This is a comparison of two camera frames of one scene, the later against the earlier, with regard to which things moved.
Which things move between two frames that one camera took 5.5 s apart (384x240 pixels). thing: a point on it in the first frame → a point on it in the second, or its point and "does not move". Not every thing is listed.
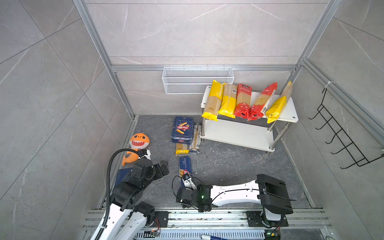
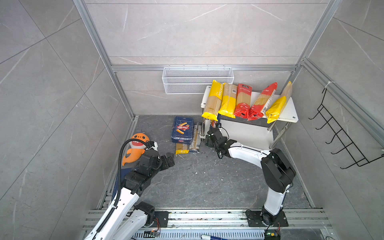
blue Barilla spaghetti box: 185,167 → 213,124
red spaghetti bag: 262,102 does not move
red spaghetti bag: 243,99 does not move
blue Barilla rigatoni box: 183,128 does not move
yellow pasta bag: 274,112 does not move
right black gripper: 199,189 → 208,141
